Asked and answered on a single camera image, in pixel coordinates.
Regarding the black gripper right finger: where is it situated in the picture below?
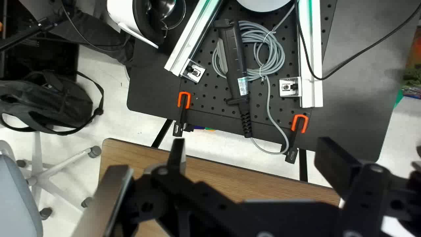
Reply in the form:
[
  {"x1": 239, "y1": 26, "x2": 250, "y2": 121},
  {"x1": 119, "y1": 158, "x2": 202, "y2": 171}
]
[{"x1": 315, "y1": 136, "x2": 421, "y2": 221}]

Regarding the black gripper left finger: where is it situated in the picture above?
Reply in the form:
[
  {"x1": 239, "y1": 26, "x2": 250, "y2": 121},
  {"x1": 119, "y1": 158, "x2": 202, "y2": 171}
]
[{"x1": 136, "y1": 137, "x2": 248, "y2": 221}]

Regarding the orange black bar clamp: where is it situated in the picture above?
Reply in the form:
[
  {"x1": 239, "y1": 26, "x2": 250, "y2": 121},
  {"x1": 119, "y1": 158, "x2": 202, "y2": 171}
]
[
  {"x1": 173, "y1": 91, "x2": 195, "y2": 137},
  {"x1": 285, "y1": 113, "x2": 311, "y2": 165}
]

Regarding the black perforated breadboard plate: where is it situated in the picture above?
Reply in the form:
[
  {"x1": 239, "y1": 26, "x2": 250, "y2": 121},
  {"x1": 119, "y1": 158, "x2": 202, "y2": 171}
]
[{"x1": 127, "y1": 0, "x2": 340, "y2": 143}]

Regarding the black backpack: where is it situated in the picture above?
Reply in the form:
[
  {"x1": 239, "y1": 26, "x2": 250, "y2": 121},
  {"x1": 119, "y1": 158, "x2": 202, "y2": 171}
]
[{"x1": 0, "y1": 71, "x2": 106, "y2": 136}]

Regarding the white-base light grey office chair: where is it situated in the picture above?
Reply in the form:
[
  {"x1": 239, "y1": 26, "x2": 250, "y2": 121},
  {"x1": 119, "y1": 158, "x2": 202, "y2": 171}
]
[{"x1": 0, "y1": 130, "x2": 103, "y2": 237}]

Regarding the silver corner bracket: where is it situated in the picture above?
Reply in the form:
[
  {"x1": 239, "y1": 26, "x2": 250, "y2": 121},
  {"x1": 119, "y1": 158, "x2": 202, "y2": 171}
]
[
  {"x1": 279, "y1": 76, "x2": 304, "y2": 99},
  {"x1": 181, "y1": 59, "x2": 207, "y2": 83}
]

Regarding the thin black cable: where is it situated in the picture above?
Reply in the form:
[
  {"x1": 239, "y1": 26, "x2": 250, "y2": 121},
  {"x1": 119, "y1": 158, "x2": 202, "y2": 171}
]
[{"x1": 298, "y1": 1, "x2": 421, "y2": 82}]

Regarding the black long cable connector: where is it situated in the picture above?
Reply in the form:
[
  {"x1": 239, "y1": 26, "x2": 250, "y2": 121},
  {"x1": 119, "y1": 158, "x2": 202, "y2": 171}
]
[{"x1": 214, "y1": 17, "x2": 256, "y2": 140}]

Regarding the aluminium profile rail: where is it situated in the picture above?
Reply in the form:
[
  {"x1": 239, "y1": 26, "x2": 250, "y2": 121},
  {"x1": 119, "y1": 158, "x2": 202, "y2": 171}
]
[
  {"x1": 164, "y1": 0, "x2": 223, "y2": 78},
  {"x1": 296, "y1": 0, "x2": 325, "y2": 109}
]

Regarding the grey coiled cable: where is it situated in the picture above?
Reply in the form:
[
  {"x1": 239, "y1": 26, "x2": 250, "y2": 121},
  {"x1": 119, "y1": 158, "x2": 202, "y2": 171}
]
[{"x1": 211, "y1": 20, "x2": 293, "y2": 155}]

